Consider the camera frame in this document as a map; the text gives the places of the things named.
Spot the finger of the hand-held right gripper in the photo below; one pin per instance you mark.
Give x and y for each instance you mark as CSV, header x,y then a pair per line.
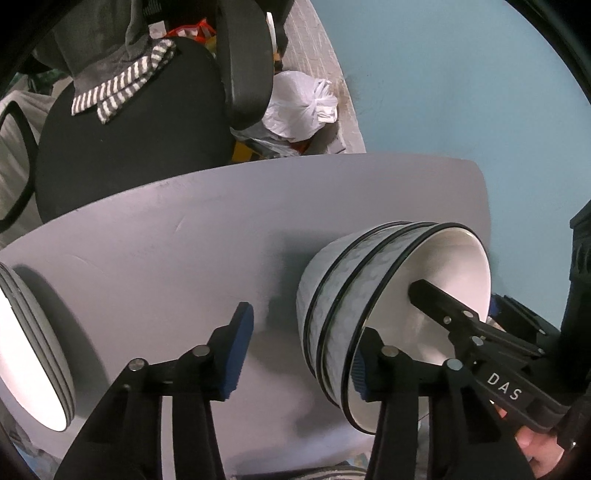
x,y
434,300
521,318

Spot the red orange bag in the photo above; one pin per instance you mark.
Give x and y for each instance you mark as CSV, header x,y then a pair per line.
x,y
189,32

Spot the person's right hand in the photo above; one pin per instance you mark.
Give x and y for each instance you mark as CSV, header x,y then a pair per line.
x,y
542,450

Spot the white bowl with black rim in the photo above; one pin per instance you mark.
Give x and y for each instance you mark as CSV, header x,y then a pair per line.
x,y
443,263
318,277
353,265

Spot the white plastic bag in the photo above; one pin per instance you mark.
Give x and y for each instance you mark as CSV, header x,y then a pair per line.
x,y
300,106

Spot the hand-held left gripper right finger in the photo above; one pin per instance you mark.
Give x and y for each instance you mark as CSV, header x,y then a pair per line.
x,y
362,374

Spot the black office chair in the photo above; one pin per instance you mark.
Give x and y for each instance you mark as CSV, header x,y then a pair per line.
x,y
138,152

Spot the stack of white plates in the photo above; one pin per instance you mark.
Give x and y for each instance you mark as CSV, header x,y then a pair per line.
x,y
55,337

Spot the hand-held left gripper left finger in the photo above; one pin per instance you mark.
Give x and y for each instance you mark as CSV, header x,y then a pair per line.
x,y
238,350

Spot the grey garment with striped cuffs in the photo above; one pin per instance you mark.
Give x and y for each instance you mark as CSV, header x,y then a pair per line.
x,y
101,41

